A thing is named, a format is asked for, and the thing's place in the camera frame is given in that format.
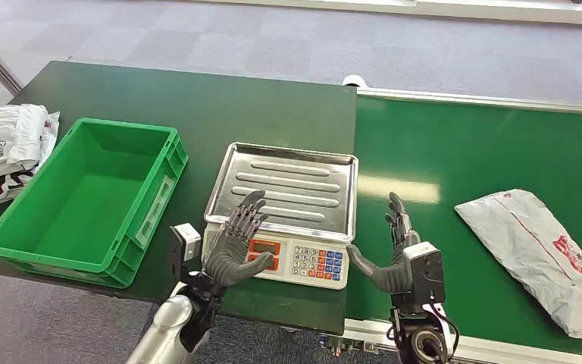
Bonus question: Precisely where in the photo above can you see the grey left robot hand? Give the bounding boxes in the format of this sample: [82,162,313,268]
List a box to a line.
[204,190,275,290]

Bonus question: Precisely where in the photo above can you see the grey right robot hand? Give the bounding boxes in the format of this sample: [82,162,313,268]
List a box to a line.
[346,191,423,295]

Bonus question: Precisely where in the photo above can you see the white package with red print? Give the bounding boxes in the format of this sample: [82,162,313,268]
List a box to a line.
[454,188,582,340]

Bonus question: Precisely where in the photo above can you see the connector cluster under conveyor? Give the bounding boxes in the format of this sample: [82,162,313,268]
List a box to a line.
[320,335,381,359]

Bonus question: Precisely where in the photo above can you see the green conveyor belt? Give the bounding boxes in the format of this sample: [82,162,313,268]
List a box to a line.
[345,95,582,359]

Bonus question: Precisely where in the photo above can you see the white scale with steel tray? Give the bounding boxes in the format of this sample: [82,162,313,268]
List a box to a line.
[201,142,360,291]

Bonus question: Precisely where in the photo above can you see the green plastic crate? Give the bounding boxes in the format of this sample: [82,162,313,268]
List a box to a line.
[0,118,189,290]

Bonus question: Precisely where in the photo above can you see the white bag with black-red print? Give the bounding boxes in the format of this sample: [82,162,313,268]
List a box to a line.
[0,111,61,213]

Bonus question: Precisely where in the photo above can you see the white mailer bag with logo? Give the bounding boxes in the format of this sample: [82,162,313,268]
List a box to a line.
[0,104,49,187]

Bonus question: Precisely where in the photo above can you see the white low ledge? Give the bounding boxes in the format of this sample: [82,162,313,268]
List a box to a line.
[190,0,582,27]

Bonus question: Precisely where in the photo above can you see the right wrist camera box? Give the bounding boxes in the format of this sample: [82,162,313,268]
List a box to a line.
[403,242,446,306]

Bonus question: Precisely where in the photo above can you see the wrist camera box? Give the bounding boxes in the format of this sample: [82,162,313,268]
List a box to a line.
[403,242,446,306]
[167,223,202,284]

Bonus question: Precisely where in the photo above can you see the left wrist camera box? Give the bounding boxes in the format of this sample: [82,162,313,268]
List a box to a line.
[167,223,202,284]

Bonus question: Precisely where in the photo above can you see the aluminium conveyor side rail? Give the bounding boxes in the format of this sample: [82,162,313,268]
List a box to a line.
[343,318,582,364]
[356,86,582,115]

